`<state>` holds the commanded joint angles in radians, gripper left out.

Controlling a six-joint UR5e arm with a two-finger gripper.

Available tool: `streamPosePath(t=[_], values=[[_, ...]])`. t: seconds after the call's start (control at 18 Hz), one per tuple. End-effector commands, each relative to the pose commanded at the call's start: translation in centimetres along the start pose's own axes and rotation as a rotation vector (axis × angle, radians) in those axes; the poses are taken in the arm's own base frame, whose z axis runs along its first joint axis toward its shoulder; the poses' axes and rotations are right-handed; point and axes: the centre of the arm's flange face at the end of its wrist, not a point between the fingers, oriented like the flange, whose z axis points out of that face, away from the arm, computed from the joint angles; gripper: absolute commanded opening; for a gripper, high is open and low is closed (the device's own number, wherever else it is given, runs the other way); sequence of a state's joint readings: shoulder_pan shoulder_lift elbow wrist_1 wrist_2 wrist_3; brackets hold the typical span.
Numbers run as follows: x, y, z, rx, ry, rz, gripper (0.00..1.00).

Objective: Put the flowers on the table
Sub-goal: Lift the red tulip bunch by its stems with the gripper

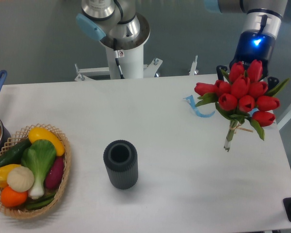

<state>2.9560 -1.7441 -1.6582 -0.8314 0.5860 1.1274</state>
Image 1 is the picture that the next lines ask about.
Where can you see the orange fruit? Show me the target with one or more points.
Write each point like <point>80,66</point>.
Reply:
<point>11,198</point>

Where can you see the green bean pods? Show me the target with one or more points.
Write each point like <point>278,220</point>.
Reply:
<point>39,203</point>

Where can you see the green bok choy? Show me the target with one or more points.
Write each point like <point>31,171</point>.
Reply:
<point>39,158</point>

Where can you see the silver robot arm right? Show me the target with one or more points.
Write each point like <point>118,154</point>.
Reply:
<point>260,29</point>

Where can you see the green cucumber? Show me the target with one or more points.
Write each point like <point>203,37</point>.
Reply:
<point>14,154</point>

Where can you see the purple sweet potato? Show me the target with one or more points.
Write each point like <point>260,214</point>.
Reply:
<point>55,174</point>

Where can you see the dark grey ribbed vase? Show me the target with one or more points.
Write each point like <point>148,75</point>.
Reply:
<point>121,162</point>

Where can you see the woven wicker basket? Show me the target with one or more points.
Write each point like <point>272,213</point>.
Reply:
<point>21,212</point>

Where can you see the white garlic bulb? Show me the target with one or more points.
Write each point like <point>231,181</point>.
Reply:
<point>20,179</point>

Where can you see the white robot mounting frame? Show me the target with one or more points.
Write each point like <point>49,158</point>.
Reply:
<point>120,68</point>

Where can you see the silver robot arm with base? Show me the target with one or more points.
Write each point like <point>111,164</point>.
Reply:
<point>116,25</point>

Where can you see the yellow bell pepper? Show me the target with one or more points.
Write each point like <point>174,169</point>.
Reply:
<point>4,171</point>

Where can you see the red tulip bouquet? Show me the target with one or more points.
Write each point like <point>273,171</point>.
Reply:
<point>244,98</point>

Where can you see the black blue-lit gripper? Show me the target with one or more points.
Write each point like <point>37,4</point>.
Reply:
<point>252,46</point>

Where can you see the light blue tape strip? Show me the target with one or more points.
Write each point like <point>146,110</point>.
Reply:
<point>203,112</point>

